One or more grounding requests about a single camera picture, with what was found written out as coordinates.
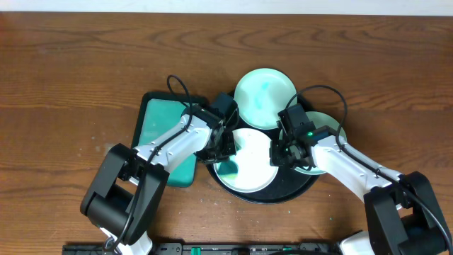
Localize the dark green sponge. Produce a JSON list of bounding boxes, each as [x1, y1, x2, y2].
[[217, 161, 238, 176]]

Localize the white plate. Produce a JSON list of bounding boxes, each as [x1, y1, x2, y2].
[[214, 128, 278, 193]]

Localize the mint green plate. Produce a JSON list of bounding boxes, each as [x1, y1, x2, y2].
[[234, 68, 297, 130], [293, 111, 339, 176]]

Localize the mint green plate top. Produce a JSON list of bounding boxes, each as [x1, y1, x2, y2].
[[234, 68, 297, 130]]

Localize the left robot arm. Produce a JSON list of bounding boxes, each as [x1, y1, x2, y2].
[[80, 105, 239, 254]]

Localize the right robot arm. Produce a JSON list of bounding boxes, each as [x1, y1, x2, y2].
[[270, 126, 452, 255]]

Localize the round black tray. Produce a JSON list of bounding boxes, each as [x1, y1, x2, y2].
[[205, 90, 321, 205]]

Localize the rectangular dark green tray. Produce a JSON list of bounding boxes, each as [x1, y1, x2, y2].
[[133, 92, 212, 188]]

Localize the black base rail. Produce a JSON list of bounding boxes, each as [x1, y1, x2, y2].
[[62, 242, 343, 255]]

